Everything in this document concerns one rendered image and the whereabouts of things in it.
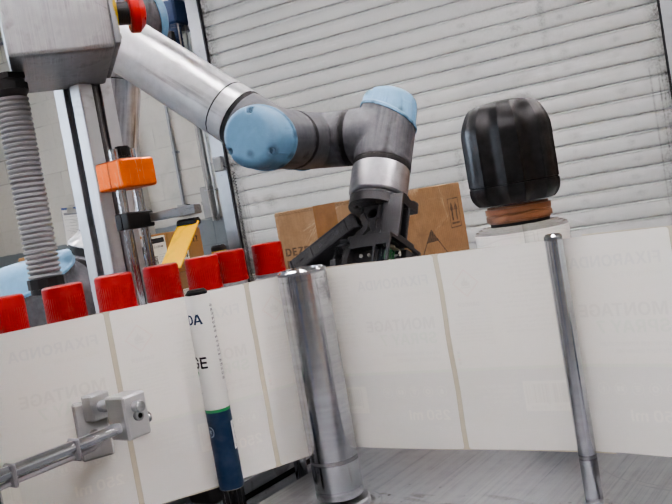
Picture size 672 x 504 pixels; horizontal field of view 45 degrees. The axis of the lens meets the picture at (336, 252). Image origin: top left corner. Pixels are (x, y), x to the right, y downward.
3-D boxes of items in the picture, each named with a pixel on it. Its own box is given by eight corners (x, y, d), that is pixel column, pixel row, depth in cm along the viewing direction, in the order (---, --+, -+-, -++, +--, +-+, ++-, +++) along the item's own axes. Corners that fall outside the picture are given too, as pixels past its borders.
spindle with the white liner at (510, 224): (583, 438, 69) (528, 89, 67) (487, 435, 74) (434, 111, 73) (614, 406, 76) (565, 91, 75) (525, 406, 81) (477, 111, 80)
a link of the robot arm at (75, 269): (-12, 362, 113) (-35, 268, 113) (57, 342, 125) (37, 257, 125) (51, 349, 108) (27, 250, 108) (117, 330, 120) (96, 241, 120)
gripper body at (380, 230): (382, 277, 93) (394, 182, 97) (323, 283, 98) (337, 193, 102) (417, 298, 98) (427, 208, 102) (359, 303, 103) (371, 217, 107)
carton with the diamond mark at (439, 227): (404, 349, 140) (378, 194, 138) (297, 353, 154) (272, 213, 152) (481, 313, 164) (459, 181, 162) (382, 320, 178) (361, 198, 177)
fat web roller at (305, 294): (349, 518, 60) (305, 270, 59) (301, 513, 63) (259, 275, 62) (382, 495, 64) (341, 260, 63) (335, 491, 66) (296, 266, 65)
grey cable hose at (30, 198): (43, 295, 75) (0, 70, 74) (22, 298, 77) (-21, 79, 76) (75, 289, 78) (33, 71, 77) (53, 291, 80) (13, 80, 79)
